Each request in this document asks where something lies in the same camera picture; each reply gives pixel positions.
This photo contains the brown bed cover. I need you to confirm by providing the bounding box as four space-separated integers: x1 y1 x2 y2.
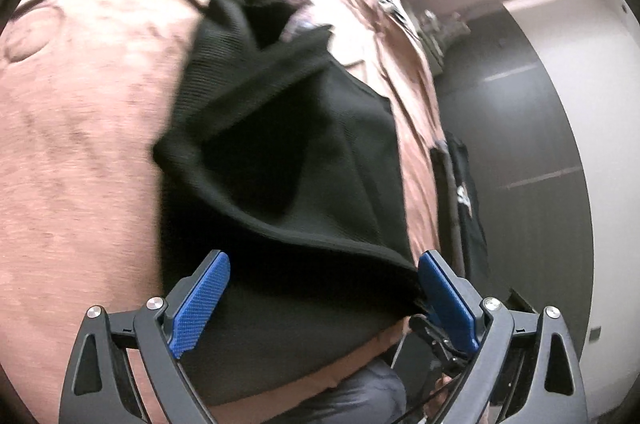
1 0 442 423

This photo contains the dark wardrobe door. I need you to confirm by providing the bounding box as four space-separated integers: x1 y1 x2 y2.
435 2 593 349

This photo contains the black knit sweater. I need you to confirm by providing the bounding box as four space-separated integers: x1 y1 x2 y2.
153 0 419 406

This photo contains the person's right hand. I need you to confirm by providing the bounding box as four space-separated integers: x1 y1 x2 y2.
423 374 452 418

